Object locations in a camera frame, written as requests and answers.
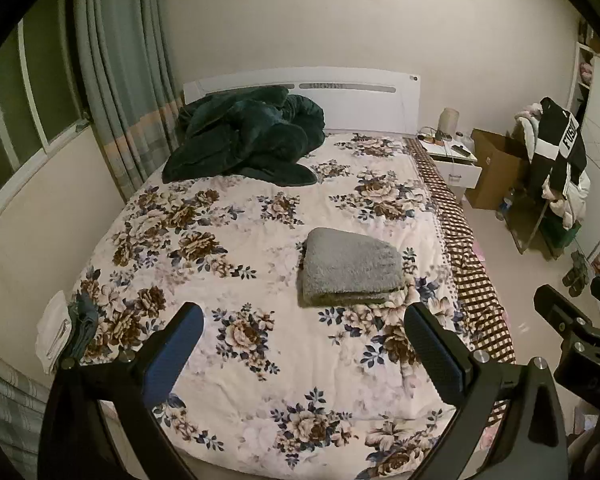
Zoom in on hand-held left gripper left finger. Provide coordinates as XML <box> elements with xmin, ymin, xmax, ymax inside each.
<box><xmin>39</xmin><ymin>302</ymin><xmax>205</xmax><ymax>480</ymax></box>

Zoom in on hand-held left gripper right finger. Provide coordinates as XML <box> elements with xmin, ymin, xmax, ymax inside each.
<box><xmin>403</xmin><ymin>302</ymin><xmax>570</xmax><ymax>480</ymax></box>

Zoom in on grey fleece pants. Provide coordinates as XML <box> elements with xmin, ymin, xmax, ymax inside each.
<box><xmin>299</xmin><ymin>227</ymin><xmax>409</xmax><ymax>310</ymax></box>

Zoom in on green storage bin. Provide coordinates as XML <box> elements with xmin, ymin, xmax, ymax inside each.
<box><xmin>545</xmin><ymin>222</ymin><xmax>581</xmax><ymax>249</ymax></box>

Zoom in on dark teal folded cloth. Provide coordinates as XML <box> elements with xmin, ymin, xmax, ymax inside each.
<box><xmin>65</xmin><ymin>292</ymin><xmax>101</xmax><ymax>362</ymax></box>

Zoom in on white puffy jacket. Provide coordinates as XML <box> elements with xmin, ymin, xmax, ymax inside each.
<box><xmin>514</xmin><ymin>102</ymin><xmax>592</xmax><ymax>229</ymax></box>

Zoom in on bed with floral cover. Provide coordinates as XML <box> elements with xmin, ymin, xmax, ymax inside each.
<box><xmin>70</xmin><ymin>132</ymin><xmax>470</xmax><ymax>480</ymax></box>

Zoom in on plastic water bottle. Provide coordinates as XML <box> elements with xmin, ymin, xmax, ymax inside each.
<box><xmin>495</xmin><ymin>189</ymin><xmax>515</xmax><ymax>221</ymax></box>

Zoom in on brown checked bed sheet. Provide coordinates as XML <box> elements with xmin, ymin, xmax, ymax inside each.
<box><xmin>405</xmin><ymin>137</ymin><xmax>517</xmax><ymax>367</ymax></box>

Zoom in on white folded towel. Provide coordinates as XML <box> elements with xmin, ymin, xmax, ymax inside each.
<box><xmin>36</xmin><ymin>290</ymin><xmax>74</xmax><ymax>374</ymax></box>

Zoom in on large cardboard box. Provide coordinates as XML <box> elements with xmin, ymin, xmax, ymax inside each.
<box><xmin>465</xmin><ymin>128</ymin><xmax>529</xmax><ymax>211</ymax></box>

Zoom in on black and white jacket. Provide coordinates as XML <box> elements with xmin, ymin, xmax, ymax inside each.
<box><xmin>530</xmin><ymin>97</ymin><xmax>588</xmax><ymax>196</ymax></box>

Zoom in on white nightstand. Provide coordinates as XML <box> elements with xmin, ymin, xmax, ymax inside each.
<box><xmin>419</xmin><ymin>135</ymin><xmax>483</xmax><ymax>202</ymax></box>

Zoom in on striped curtain panel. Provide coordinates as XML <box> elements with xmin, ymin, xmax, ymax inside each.
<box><xmin>0</xmin><ymin>345</ymin><xmax>57</xmax><ymax>467</ymax></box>

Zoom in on beige bedside lamp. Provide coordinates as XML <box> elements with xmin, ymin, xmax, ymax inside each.
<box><xmin>439</xmin><ymin>107</ymin><xmax>460</xmax><ymax>136</ymax></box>

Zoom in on dark green duvet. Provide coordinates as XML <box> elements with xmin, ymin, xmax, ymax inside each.
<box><xmin>161</xmin><ymin>86</ymin><xmax>327</xmax><ymax>186</ymax></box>

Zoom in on white bed headboard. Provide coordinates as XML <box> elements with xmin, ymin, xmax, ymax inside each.
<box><xmin>182</xmin><ymin>66</ymin><xmax>422</xmax><ymax>136</ymax></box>

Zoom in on white framed window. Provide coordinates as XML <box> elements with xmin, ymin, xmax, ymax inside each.
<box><xmin>0</xmin><ymin>0</ymin><xmax>92</xmax><ymax>213</ymax></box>

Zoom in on grey-green striped curtain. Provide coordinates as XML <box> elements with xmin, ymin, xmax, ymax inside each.
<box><xmin>75</xmin><ymin>0</ymin><xmax>186</xmax><ymax>202</ymax></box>

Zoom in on metal frame chair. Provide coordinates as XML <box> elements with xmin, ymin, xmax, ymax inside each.
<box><xmin>507</xmin><ymin>180</ymin><xmax>581</xmax><ymax>261</ymax></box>

